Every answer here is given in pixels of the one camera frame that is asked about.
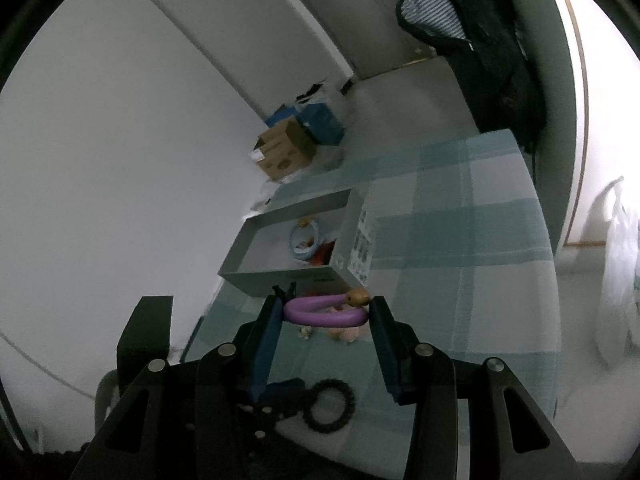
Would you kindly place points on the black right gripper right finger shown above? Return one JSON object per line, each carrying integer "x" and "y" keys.
{"x": 510, "y": 437}

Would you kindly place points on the brown cardboard box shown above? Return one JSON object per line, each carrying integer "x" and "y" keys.
{"x": 283, "y": 149}

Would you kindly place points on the black hanging jacket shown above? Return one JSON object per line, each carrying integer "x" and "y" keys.
{"x": 496, "y": 76}

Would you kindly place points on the grey door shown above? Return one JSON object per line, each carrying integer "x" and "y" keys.
{"x": 367, "y": 33}

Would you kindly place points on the orange red small jewelry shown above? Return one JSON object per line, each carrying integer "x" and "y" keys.
{"x": 323, "y": 254}

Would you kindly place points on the white plastic bag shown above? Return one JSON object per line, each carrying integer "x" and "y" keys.
{"x": 617, "y": 325}

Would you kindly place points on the blue storage box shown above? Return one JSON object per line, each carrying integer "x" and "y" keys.
{"x": 316, "y": 118}

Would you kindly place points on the teal plaid bed cover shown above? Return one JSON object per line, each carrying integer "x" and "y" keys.
{"x": 462, "y": 254}

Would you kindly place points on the striped shirt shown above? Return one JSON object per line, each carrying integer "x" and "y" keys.
{"x": 438, "y": 18}

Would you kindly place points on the grey cardboard box lid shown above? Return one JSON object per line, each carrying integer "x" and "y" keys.
{"x": 260, "y": 256}

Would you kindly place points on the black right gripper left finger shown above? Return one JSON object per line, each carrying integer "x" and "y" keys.
{"x": 236, "y": 372}

